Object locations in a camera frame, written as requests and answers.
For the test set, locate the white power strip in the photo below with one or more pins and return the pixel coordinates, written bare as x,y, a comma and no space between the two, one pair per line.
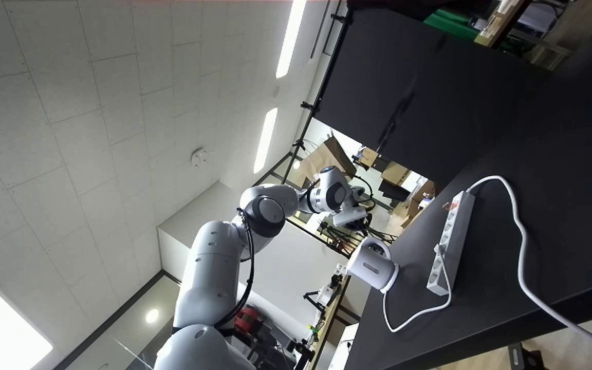
449,250

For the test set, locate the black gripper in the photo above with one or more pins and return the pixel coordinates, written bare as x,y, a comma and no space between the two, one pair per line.
342,239

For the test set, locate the black backdrop cloth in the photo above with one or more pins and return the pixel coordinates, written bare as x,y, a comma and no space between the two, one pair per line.
418,94

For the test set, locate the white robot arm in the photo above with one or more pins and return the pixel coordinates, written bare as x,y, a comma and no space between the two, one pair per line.
208,295

